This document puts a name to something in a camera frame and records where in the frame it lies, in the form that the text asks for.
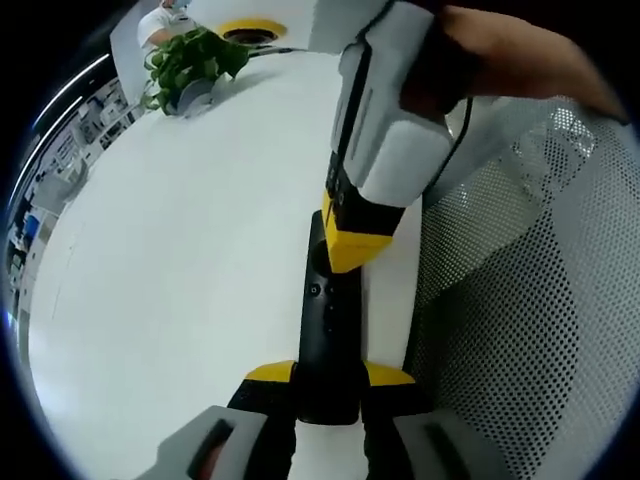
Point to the grey plant pot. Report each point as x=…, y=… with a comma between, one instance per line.
x=192, y=97

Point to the green leafy plant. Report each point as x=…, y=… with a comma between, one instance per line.
x=195, y=55

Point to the yellow tape roll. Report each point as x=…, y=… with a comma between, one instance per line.
x=252, y=27

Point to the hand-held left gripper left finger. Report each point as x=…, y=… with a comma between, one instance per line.
x=210, y=445

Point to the grey mesh chair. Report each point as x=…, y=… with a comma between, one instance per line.
x=525, y=300

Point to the person's right hand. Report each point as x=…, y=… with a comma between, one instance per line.
x=440, y=75

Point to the black remote control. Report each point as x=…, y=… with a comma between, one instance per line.
x=330, y=350

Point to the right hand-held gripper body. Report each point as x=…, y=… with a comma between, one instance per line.
x=385, y=125

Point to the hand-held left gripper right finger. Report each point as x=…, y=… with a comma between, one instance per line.
x=425, y=450

